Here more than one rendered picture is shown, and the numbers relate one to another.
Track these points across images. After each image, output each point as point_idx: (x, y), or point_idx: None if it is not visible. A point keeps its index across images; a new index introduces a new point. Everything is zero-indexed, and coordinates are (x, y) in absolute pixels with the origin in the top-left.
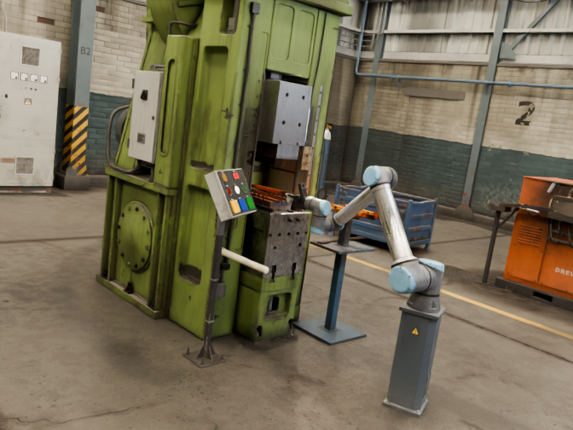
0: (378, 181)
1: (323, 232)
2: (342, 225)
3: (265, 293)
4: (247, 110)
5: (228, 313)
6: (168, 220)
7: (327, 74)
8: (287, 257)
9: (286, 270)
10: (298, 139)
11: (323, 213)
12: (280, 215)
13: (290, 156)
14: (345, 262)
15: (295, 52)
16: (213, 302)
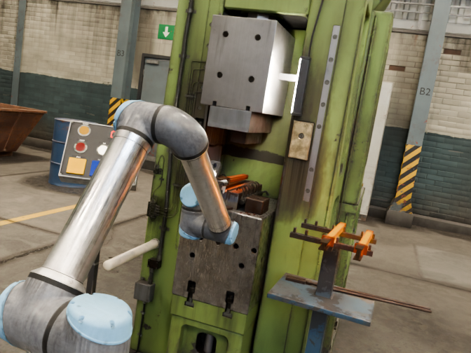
0: (118, 125)
1: (188, 235)
2: (215, 232)
3: (179, 317)
4: (193, 63)
5: (165, 331)
6: None
7: (350, 7)
8: (216, 277)
9: (214, 298)
10: (248, 101)
11: (181, 202)
12: None
13: (233, 126)
14: (323, 328)
15: None
16: (88, 291)
